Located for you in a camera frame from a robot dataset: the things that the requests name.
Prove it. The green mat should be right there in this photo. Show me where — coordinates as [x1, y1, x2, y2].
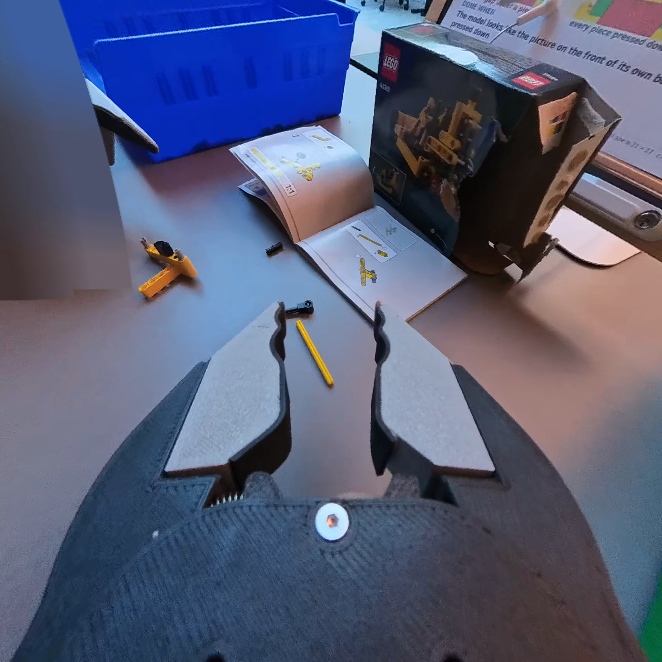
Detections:
[639, 595, 662, 662]

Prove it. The open instruction booklet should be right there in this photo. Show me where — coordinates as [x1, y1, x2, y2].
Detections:
[229, 126, 469, 322]

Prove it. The wooden peg with wire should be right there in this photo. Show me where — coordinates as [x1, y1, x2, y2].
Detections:
[489, 0, 559, 44]

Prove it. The background desk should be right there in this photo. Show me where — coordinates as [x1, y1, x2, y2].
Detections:
[349, 52, 384, 81]

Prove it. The black toy set box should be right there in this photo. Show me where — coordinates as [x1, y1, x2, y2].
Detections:
[368, 23, 622, 282]

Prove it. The silver stand base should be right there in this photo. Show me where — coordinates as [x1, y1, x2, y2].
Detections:
[548, 207, 642, 267]

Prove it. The yellow brick assembly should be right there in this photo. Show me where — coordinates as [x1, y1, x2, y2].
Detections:
[139, 238, 198, 299]

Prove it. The yellow axle rod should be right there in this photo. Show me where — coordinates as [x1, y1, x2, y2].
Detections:
[296, 320, 335, 387]

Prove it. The instruction poster board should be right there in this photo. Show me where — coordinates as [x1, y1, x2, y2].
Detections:
[440, 0, 662, 179]

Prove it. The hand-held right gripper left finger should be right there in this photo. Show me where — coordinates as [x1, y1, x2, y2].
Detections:
[163, 301, 292, 484]

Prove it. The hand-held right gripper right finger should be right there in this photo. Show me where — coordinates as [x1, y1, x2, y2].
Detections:
[370, 301, 497, 479]

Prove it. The blue plastic bin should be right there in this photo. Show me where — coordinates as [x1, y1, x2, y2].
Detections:
[59, 0, 360, 163]

